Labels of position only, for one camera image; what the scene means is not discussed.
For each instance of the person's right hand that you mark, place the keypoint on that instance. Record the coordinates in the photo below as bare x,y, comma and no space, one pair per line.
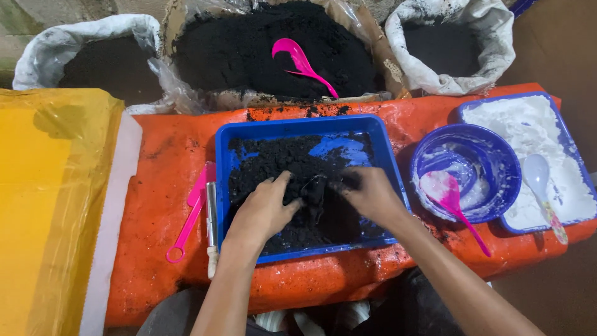
373,196

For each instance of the person's left hand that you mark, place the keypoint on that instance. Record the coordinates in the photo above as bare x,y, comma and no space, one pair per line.
261,212

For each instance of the person's right fingers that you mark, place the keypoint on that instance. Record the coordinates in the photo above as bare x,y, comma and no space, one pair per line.
347,182

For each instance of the small clear plastic bag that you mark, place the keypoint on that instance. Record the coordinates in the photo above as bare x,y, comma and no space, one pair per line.
315,196

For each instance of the black powder heap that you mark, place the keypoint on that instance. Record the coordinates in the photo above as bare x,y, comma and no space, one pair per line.
280,158

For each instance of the pink plastic spoon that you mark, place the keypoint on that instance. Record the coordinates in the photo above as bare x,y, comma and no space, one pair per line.
447,196

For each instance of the blue plastic tray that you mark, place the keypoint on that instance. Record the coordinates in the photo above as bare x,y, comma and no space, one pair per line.
224,186

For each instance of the pink plastic scoop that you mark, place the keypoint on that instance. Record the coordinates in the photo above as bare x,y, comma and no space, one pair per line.
298,60
193,210

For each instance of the blue plastic bowl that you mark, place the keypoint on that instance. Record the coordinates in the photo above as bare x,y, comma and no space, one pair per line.
489,154

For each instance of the white striped cloth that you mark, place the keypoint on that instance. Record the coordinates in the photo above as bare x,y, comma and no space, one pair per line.
280,322

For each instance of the lined carton of black powder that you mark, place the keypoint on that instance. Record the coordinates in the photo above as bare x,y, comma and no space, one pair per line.
233,51

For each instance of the orange tarp cover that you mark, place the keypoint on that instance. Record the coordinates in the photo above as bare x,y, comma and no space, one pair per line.
172,154

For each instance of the blue tray of white powder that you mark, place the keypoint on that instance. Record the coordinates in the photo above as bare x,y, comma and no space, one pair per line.
527,126

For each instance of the white plastic spoon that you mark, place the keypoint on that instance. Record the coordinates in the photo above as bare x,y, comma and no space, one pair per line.
537,175

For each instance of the white sack of black powder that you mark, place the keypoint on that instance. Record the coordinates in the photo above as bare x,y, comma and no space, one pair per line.
51,51
494,42

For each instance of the yellow plastic-wrapped box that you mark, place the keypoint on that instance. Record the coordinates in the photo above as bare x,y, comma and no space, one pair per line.
46,196

